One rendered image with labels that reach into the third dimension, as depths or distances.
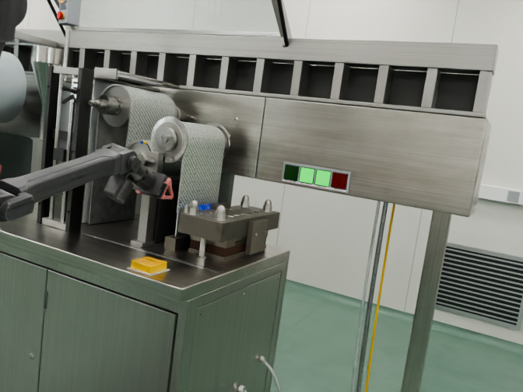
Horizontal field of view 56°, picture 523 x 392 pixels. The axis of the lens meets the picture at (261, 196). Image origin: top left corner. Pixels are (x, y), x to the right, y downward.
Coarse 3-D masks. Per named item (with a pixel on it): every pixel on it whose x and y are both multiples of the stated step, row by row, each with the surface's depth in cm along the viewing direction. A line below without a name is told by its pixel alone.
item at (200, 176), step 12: (192, 156) 162; (192, 168) 163; (204, 168) 169; (216, 168) 176; (180, 180) 158; (192, 180) 164; (204, 180) 170; (216, 180) 177; (180, 192) 159; (192, 192) 165; (204, 192) 171; (216, 192) 178; (180, 204) 160; (204, 204) 173
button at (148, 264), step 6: (144, 258) 137; (150, 258) 138; (132, 264) 134; (138, 264) 133; (144, 264) 132; (150, 264) 132; (156, 264) 133; (162, 264) 135; (144, 270) 132; (150, 270) 131; (156, 270) 134; (162, 270) 136
